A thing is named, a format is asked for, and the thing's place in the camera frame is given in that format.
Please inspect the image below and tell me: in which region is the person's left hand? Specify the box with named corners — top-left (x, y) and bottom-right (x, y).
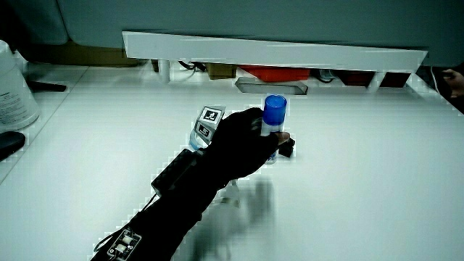
top-left (188, 105), bottom-right (297, 186)

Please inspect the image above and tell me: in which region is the blue capped glue stick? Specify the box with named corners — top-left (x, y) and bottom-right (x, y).
top-left (260, 94), bottom-right (289, 165)

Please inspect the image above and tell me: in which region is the person's left forearm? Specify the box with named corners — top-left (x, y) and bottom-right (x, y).
top-left (89, 147), bottom-right (233, 261)

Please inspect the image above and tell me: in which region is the grey metal tray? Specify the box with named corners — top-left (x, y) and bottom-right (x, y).
top-left (234, 76), bottom-right (310, 96)

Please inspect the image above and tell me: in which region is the brown cardboard box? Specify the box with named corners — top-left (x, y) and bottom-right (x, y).
top-left (204, 62), bottom-right (238, 80)

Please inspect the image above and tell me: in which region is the white raised desk shelf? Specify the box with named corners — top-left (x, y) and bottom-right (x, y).
top-left (122, 30), bottom-right (428, 90)

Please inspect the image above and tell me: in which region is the dark red box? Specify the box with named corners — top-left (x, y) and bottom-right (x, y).
top-left (335, 70), bottom-right (376, 88)

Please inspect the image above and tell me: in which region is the brown wooden board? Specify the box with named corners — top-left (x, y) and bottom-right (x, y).
top-left (21, 41), bottom-right (146, 68)

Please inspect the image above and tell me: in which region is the flat black object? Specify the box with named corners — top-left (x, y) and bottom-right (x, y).
top-left (26, 80), bottom-right (68, 93)

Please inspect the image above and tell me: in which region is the black rounded object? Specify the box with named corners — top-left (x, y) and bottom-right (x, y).
top-left (0, 130), bottom-right (27, 162)

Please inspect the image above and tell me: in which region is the white cylindrical container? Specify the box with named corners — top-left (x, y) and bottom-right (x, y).
top-left (0, 39), bottom-right (41, 133)

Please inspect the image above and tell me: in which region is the black cable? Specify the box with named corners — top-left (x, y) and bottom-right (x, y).
top-left (177, 60), bottom-right (207, 73)

